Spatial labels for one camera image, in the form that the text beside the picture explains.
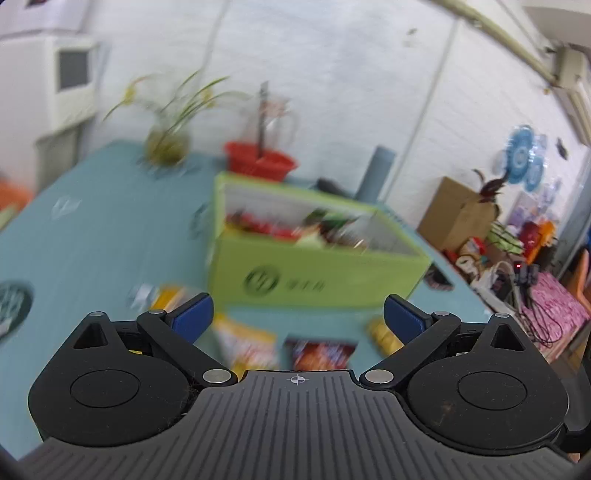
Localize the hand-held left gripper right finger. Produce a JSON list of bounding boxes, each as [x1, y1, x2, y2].
[[359, 294, 532, 389]]

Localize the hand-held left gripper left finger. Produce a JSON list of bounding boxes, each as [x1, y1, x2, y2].
[[60, 292, 238, 388]]

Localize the orange yellow snack packet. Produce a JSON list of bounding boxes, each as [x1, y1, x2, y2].
[[213, 314, 279, 377]]

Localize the green cardboard box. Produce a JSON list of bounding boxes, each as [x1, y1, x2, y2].
[[205, 171, 432, 308]]

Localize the dark red snack packet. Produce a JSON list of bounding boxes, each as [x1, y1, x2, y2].
[[284, 339, 357, 371]]

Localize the small yellow snack packet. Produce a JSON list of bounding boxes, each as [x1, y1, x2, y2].
[[367, 318, 404, 356]]

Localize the black flat packet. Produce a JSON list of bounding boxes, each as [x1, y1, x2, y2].
[[425, 265, 455, 291]]

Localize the brown cardboard box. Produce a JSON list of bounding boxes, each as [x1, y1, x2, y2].
[[418, 176, 502, 252]]

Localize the dark green snack packet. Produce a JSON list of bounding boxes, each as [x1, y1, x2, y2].
[[300, 210, 370, 250]]

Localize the grey cylinder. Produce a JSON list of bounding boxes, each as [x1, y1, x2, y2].
[[358, 145, 398, 204]]

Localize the colourful clutter pile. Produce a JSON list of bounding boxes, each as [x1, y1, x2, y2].
[[443, 217, 559, 287]]

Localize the black rectangular case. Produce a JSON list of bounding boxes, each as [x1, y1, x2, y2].
[[316, 178, 358, 197]]

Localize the pink patterned cloth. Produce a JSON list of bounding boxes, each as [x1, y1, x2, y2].
[[526, 272, 591, 352]]

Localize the red-leaf plant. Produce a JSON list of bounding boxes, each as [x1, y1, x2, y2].
[[471, 168, 509, 204]]

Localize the red plastic basket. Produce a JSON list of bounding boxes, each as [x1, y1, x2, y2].
[[224, 141, 297, 181]]

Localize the glass vase with plant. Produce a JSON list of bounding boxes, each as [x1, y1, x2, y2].
[[104, 69, 250, 167]]

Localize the glass pitcher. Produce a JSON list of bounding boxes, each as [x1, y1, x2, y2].
[[247, 80, 301, 153]]

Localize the black chopsticks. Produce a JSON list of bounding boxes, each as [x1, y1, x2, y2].
[[259, 80, 271, 158]]

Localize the white appliance with screen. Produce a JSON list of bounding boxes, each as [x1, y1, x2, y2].
[[34, 37, 109, 185]]

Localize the white air conditioner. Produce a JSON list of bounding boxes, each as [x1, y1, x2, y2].
[[549, 44, 591, 139]]

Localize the white water purifier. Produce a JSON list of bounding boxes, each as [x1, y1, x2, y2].
[[0, 0, 90, 38]]

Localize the blue wall decoration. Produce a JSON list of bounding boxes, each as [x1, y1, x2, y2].
[[499, 126, 548, 192]]

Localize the thin white wall cable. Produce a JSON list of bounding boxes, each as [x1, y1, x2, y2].
[[388, 21, 462, 204]]

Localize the white wall pipe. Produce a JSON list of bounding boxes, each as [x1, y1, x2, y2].
[[443, 0, 559, 88]]

